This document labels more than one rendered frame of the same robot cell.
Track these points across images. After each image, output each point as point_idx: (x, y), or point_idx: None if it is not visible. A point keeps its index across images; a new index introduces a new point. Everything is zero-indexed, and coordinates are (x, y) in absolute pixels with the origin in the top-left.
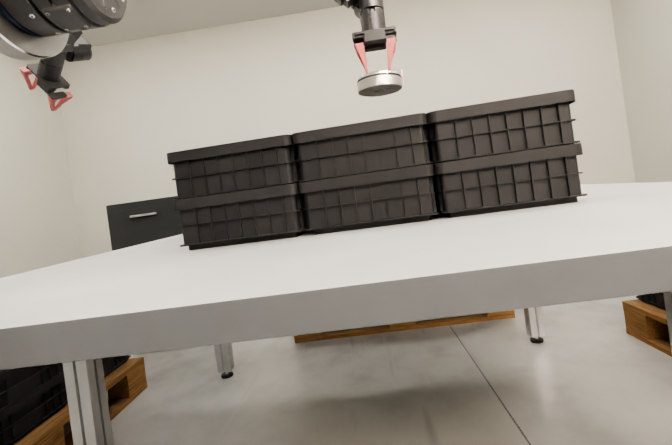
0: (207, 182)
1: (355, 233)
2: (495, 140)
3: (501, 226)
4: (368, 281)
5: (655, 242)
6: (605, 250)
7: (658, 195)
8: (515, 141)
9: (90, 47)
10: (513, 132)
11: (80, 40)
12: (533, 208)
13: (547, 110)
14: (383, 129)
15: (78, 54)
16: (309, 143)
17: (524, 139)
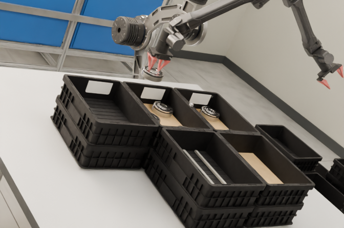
0: (199, 105)
1: None
2: (91, 94)
3: None
4: (91, 75)
5: (49, 73)
6: (57, 73)
7: (25, 110)
8: (83, 94)
9: (323, 57)
10: (85, 90)
11: (321, 52)
12: None
13: (73, 82)
14: None
15: (319, 59)
16: (165, 91)
17: (80, 94)
